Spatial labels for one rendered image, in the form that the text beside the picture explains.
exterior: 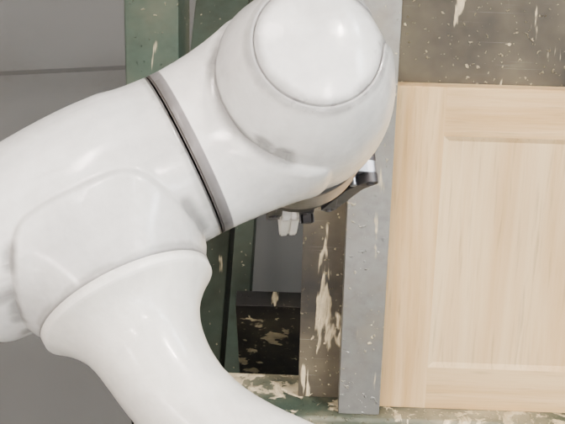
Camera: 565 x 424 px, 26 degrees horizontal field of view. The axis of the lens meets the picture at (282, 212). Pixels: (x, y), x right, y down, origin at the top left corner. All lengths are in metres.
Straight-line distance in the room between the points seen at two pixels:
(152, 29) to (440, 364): 0.53
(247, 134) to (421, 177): 0.77
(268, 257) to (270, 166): 2.05
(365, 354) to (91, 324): 0.85
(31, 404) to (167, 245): 1.94
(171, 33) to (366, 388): 0.49
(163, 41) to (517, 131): 0.41
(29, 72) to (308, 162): 2.47
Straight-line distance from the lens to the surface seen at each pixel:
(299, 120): 0.64
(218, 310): 1.72
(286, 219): 1.00
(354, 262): 1.43
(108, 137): 0.67
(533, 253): 1.47
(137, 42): 1.35
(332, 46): 0.64
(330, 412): 1.52
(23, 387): 2.61
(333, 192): 0.80
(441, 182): 1.42
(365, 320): 1.46
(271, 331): 1.73
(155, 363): 0.65
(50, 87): 3.08
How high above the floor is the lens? 2.26
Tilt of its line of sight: 54 degrees down
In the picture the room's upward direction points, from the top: straight up
